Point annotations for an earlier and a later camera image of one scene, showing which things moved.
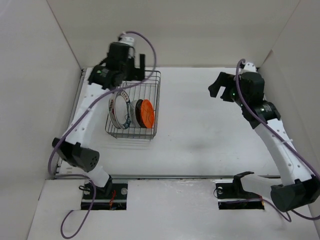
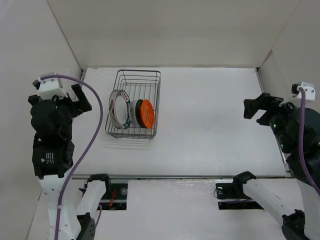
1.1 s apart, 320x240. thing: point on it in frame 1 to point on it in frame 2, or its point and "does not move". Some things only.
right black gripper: (220, 81) to (264, 101)
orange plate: (147, 113) does not move
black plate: (138, 111) does not move
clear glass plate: (132, 114) does not move
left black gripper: (134, 75) to (83, 105)
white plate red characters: (111, 111) does not move
